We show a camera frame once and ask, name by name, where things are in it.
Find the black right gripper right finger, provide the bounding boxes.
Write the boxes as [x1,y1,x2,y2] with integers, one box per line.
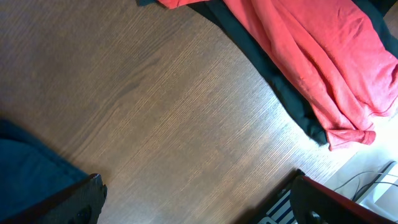
[290,175,393,224]

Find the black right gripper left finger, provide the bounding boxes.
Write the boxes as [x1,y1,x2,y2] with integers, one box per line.
[2,174,108,224]

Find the navy blue shorts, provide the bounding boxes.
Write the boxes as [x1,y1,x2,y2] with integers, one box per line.
[1,119,88,220]

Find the striped blue white cloth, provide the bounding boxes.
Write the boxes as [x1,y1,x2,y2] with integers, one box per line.
[258,190,297,224]

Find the red t-shirt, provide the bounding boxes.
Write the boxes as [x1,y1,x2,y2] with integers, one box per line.
[157,0,398,152]

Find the black garment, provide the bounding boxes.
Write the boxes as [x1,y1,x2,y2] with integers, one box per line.
[135,0,398,146]

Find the white box with cables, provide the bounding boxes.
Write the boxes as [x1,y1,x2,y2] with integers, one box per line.
[333,161,397,223]

